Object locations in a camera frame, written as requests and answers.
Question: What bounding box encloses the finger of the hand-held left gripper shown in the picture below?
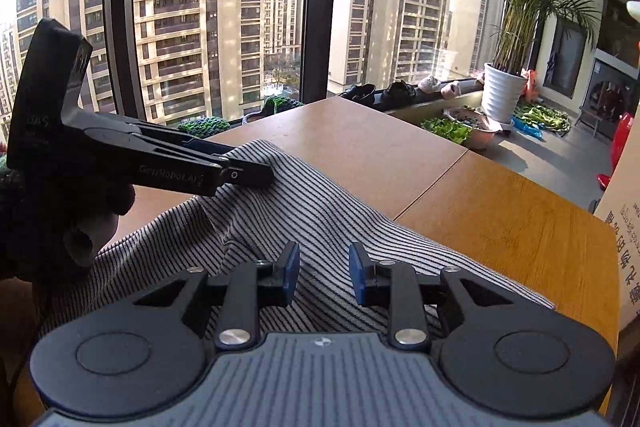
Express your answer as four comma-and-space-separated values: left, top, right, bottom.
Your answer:
182, 136, 238, 158
215, 158, 275, 189

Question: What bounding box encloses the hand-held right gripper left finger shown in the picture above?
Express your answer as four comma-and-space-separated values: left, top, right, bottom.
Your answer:
131, 241, 302, 352

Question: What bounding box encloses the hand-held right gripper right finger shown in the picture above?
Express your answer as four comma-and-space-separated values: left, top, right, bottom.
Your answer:
347, 241, 516, 352

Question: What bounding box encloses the striped sweater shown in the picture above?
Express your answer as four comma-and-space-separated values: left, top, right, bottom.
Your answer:
37, 139, 556, 348

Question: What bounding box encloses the person's left hand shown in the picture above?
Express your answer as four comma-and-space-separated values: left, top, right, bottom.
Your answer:
0, 168, 137, 282

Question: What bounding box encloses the green knitted cushion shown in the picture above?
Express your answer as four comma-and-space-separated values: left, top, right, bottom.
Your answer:
175, 116, 232, 140
242, 94, 306, 125

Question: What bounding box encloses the black shoe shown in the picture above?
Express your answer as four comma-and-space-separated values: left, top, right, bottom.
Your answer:
380, 79, 418, 105
339, 83, 377, 102

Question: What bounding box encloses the pink basin with vegetables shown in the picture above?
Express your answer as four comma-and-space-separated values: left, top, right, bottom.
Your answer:
420, 107, 503, 151

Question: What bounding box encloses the blue plastic bag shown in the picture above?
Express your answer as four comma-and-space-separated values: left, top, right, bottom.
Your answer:
511, 119, 543, 140

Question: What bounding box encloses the white ribbed plant pot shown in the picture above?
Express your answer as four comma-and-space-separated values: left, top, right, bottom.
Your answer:
481, 62, 530, 125

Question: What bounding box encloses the pile of green vegetables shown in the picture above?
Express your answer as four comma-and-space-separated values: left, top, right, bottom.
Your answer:
515, 102, 571, 135

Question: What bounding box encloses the orange plastic bag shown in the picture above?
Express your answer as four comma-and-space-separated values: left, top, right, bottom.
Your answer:
520, 69, 540, 102

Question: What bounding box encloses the large printed cardboard box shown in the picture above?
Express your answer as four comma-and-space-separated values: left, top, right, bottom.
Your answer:
592, 152, 640, 308

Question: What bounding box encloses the red plastic chair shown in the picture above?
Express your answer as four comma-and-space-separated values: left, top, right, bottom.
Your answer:
595, 114, 636, 190

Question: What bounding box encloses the dark glass door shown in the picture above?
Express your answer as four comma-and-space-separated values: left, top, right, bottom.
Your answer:
545, 19, 588, 98

